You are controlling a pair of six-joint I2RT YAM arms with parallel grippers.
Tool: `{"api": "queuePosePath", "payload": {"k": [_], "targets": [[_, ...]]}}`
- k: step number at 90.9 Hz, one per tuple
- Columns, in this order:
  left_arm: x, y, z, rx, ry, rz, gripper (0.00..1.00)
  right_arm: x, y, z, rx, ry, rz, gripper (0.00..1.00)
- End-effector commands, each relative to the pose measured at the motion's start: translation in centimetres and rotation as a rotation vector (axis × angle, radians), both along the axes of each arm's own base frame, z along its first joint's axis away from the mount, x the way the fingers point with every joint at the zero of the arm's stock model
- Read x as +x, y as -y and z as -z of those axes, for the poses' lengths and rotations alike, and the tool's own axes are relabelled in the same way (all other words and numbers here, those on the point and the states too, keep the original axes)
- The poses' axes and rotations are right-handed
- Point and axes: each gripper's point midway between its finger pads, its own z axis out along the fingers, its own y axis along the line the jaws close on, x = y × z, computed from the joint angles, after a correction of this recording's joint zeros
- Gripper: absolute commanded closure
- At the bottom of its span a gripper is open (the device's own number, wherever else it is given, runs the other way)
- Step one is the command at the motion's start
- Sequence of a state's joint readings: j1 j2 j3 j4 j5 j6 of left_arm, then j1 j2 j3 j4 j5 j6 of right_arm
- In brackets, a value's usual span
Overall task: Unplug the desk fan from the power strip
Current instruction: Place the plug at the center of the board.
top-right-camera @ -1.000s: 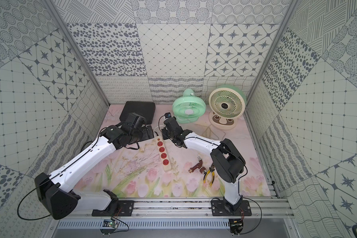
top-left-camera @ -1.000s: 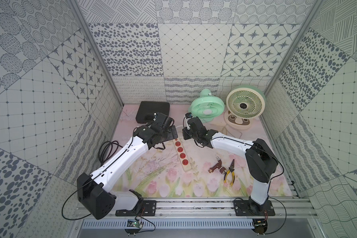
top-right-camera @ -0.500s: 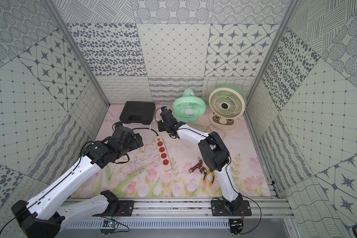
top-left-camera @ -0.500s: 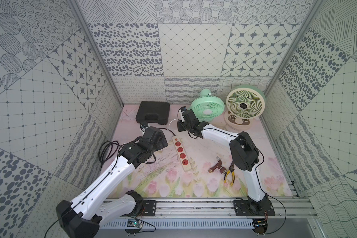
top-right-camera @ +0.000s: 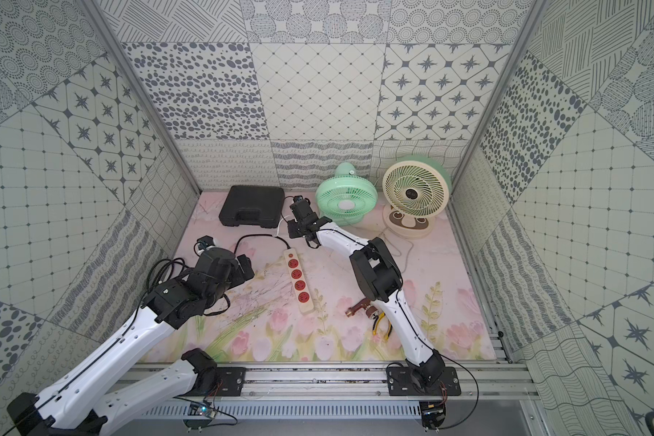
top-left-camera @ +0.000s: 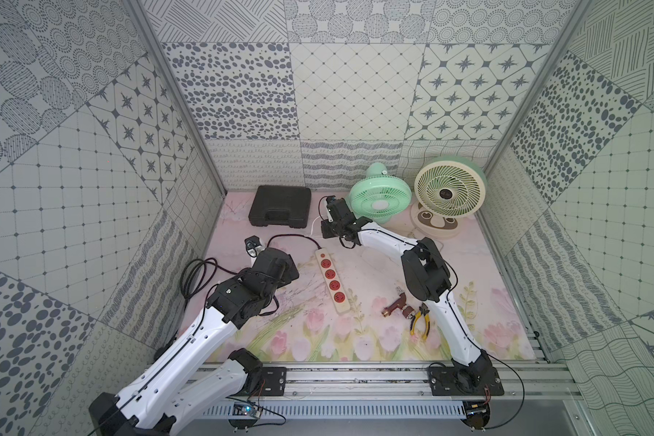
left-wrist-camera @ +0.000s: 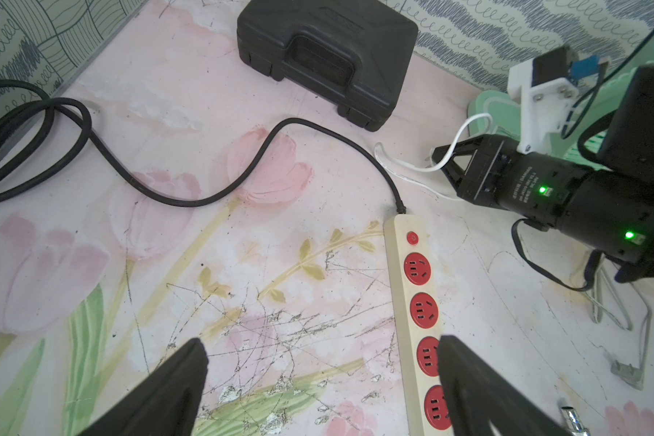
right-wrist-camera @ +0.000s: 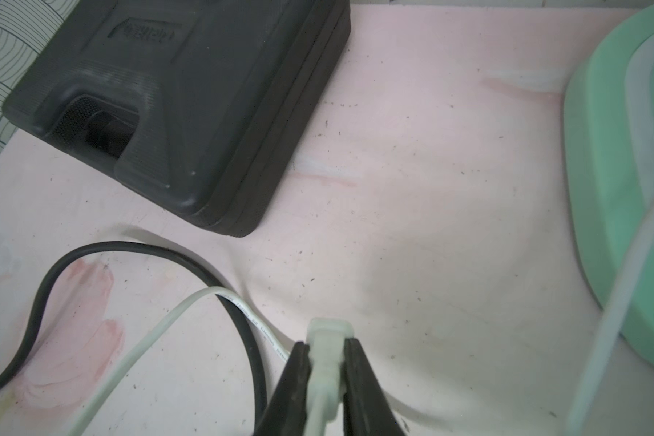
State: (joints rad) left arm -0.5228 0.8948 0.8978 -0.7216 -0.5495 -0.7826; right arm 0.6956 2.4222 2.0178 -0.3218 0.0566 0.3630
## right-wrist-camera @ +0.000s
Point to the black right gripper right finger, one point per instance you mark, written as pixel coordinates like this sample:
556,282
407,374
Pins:
366,410

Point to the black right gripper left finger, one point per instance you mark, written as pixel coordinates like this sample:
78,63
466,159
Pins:
286,413

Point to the green desk fan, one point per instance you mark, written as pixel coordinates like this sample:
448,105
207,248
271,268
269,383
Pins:
608,134

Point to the black plastic tool case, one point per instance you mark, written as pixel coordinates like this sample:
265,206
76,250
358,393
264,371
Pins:
197,106

